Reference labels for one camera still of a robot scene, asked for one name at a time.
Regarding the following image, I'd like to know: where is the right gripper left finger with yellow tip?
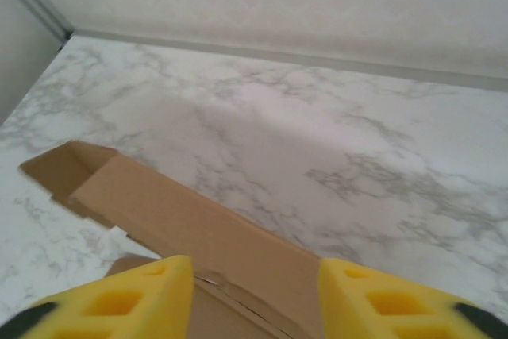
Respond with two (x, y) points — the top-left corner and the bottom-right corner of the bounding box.
(0, 254), (195, 339)

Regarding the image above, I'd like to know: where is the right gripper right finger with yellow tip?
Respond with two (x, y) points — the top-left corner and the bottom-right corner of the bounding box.
(318, 257), (508, 339)

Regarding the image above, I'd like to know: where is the brown cardboard box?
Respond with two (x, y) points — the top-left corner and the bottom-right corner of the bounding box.
(17, 139), (325, 339)

